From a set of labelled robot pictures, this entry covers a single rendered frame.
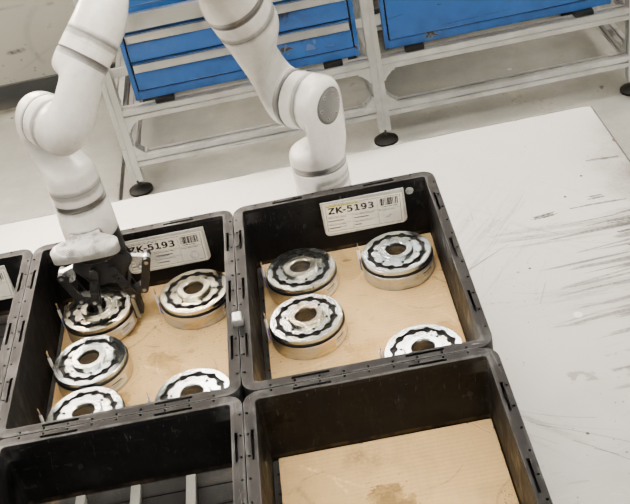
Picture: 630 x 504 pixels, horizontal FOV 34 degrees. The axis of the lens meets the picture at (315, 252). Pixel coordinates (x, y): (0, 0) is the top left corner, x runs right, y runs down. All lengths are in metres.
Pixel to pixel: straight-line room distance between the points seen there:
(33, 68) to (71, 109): 2.95
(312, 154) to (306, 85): 0.11
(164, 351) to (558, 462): 0.55
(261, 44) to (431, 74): 2.37
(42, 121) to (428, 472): 0.63
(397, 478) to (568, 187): 0.82
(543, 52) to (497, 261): 2.26
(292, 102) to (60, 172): 0.41
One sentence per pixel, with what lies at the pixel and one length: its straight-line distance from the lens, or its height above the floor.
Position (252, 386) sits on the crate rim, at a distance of 1.23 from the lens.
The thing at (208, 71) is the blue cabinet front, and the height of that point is 0.37.
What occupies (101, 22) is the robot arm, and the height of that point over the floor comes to 1.27.
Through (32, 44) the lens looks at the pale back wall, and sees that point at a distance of 4.25.
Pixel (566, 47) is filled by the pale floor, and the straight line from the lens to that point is 3.95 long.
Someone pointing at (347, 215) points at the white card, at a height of 0.89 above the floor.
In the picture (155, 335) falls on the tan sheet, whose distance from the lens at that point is 1.51.
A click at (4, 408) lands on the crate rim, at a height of 0.93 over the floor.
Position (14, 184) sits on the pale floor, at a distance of 3.80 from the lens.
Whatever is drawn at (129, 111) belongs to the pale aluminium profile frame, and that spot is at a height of 0.30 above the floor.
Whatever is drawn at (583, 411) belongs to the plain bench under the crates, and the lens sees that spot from 1.47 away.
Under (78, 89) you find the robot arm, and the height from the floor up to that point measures 1.21.
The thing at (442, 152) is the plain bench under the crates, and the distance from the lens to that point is 2.03.
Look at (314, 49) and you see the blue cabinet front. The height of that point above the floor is 0.37.
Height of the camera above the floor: 1.75
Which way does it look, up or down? 35 degrees down
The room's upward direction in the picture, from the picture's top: 12 degrees counter-clockwise
